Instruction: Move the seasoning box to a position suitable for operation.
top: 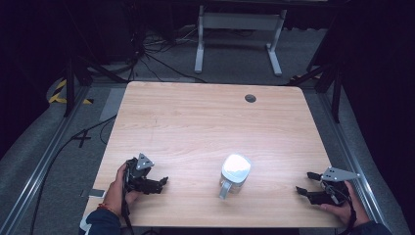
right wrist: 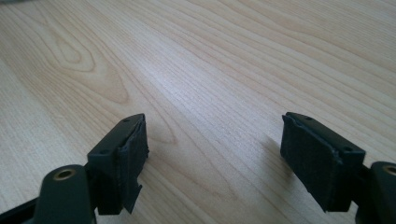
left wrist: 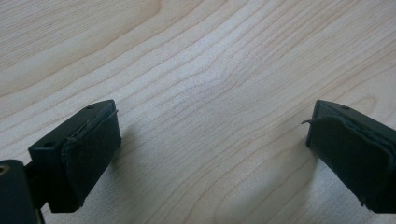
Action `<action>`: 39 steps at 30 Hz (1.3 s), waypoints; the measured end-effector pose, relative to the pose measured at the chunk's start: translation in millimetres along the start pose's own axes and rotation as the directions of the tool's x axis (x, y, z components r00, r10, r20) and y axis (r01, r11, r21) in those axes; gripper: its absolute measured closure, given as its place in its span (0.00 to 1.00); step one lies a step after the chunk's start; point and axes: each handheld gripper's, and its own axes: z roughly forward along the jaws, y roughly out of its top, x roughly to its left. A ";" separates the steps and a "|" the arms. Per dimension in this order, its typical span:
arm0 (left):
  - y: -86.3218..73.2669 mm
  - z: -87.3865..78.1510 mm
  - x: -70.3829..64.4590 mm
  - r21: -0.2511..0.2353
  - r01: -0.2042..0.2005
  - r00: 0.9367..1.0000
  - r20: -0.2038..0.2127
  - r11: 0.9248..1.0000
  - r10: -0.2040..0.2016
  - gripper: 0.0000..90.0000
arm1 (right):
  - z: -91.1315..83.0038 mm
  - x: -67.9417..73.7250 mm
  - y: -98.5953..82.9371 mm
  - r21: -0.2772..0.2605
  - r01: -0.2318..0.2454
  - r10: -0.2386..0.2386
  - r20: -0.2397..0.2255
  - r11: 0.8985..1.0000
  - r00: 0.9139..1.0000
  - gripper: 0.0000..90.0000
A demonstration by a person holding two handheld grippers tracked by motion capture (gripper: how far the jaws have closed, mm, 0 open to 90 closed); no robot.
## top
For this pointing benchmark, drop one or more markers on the grey round table grommet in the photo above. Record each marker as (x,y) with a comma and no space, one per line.
(250,98)

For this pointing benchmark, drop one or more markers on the person's left hand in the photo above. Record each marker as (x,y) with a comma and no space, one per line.
(115,194)

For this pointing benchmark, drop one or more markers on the white metal table frame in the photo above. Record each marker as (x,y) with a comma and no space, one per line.
(239,22)

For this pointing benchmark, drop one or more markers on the person's right hand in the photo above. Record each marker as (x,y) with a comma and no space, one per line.
(354,209)

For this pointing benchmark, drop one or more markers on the aluminium floor rail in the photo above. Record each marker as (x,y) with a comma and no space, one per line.
(42,163)
(350,156)

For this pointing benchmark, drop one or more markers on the black metal stand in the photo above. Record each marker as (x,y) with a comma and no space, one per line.
(69,88)
(336,94)

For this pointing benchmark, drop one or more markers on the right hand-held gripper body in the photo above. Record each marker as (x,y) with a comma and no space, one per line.
(334,196)

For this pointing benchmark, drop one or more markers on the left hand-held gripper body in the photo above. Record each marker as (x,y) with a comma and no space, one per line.
(138,178)

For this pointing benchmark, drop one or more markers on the grey floor plate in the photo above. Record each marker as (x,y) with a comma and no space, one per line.
(112,104)

